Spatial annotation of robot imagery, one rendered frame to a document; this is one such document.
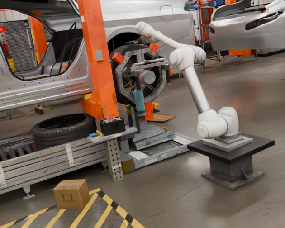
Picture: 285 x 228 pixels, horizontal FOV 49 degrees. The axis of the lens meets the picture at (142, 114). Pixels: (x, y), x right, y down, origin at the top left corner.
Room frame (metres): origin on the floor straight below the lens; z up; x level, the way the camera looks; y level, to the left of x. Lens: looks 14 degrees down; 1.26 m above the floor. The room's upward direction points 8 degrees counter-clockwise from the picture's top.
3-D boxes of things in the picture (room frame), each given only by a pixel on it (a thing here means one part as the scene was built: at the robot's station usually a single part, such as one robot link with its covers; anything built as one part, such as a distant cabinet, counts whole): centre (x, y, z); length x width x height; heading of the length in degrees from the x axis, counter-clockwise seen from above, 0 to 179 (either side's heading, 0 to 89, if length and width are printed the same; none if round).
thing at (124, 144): (3.29, 0.27, 0.26); 0.42 x 0.18 x 0.35; 26
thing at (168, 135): (3.40, -0.03, 0.13); 0.50 x 0.36 x 0.10; 116
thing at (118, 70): (3.22, -0.05, 0.85); 0.54 x 0.07 x 0.54; 116
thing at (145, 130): (3.37, 0.02, 0.32); 0.40 x 0.30 x 0.28; 116
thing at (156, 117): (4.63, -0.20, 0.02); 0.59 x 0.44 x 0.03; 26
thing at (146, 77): (3.16, -0.08, 0.85); 0.21 x 0.14 x 0.14; 26
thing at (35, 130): (3.20, 0.83, 0.39); 0.66 x 0.66 x 0.24
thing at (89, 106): (3.26, 0.47, 0.69); 0.52 x 0.17 x 0.35; 26
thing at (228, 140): (2.45, -0.70, 0.36); 0.22 x 0.18 x 0.06; 116
